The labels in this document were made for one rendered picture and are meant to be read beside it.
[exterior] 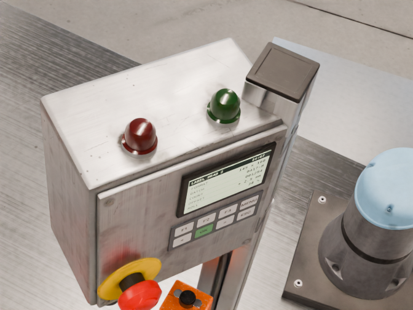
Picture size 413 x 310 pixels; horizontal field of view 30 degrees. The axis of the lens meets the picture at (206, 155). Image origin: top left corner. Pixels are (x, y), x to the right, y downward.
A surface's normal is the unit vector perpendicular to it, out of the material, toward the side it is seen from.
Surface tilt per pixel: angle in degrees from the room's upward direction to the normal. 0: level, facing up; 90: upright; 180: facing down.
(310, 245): 1
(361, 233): 91
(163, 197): 90
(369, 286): 73
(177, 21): 0
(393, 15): 0
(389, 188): 8
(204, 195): 90
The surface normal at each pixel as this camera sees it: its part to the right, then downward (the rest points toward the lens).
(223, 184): 0.47, 0.74
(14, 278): 0.11, -0.58
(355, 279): -0.41, 0.48
